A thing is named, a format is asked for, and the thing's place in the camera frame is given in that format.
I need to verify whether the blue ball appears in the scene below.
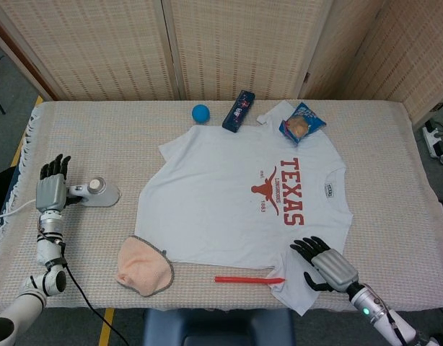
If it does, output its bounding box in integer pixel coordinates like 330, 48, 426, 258
191, 104, 211, 125

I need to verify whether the white Texas print t-shirt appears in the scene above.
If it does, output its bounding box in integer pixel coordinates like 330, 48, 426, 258
134, 99, 354, 317

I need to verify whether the red plastic stick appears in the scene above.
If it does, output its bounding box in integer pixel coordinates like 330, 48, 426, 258
214, 275, 286, 285

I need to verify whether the blue snack packet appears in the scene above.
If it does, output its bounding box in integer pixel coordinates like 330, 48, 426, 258
278, 102, 328, 146

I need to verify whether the beige woven tablecloth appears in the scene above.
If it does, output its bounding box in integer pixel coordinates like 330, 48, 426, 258
0, 97, 443, 314

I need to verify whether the white handheld device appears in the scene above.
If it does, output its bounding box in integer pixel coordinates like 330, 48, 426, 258
66, 177, 122, 208

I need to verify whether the white power strip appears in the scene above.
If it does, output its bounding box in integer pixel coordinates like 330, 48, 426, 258
422, 118, 443, 159

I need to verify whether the peach towel with checkered trim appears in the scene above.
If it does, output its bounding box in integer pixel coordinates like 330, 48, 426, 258
115, 234, 175, 298

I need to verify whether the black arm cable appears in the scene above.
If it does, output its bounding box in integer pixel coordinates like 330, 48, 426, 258
61, 244, 131, 346

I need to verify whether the woven folding screen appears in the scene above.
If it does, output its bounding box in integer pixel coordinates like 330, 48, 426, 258
0, 0, 443, 125

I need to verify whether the grey black right robot hand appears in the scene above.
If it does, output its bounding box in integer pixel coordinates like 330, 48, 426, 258
289, 236, 360, 293

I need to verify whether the blue padded seat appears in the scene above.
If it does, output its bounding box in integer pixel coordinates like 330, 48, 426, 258
141, 308, 297, 346

